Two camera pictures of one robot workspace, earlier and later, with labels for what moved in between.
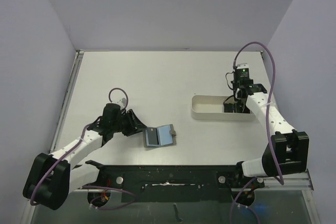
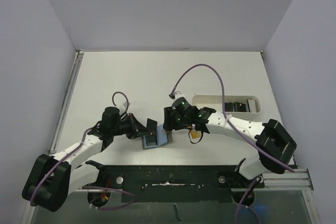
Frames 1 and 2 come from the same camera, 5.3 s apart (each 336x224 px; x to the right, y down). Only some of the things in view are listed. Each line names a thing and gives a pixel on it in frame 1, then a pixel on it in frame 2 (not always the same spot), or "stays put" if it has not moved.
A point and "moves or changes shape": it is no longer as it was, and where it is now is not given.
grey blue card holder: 162,136 moves or changes shape
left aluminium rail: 80,54 stays put
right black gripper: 233,106 → 169,118
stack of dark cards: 233,108 stays put
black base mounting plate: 178,183 stays put
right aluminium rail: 301,181 stays put
